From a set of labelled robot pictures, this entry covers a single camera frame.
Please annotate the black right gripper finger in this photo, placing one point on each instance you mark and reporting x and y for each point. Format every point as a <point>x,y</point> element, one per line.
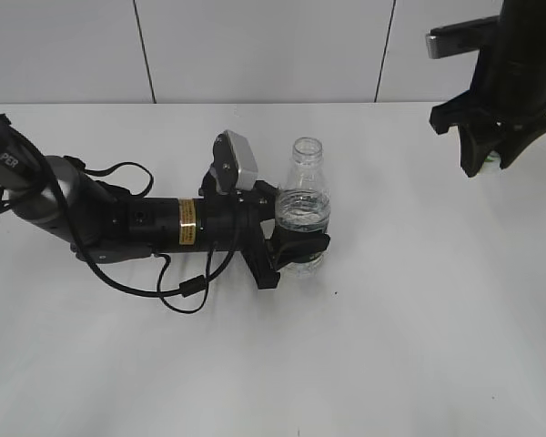
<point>479,135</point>
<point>516,138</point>

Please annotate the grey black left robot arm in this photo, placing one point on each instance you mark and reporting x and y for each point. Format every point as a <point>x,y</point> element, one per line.
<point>106,224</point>

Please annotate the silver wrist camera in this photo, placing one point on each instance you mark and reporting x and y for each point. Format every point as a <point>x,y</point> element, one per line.
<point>234,166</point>
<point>460,38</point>

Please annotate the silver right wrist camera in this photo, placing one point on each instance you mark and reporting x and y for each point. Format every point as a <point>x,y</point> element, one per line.
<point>460,38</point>

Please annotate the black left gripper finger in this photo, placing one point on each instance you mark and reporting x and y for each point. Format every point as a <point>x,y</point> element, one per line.
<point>296,247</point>
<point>266,197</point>

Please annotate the clear Cestbon water bottle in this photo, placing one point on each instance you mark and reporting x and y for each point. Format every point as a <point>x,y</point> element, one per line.
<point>303,202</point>

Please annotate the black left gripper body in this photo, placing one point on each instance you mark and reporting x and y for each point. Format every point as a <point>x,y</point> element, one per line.
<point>220,221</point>

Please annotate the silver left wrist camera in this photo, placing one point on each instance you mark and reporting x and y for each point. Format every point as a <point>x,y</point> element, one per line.
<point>234,166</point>

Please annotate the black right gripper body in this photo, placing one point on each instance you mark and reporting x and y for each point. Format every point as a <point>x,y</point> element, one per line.
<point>509,80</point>

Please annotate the white green bottle cap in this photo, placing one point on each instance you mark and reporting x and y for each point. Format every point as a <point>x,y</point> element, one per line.
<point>492,163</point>

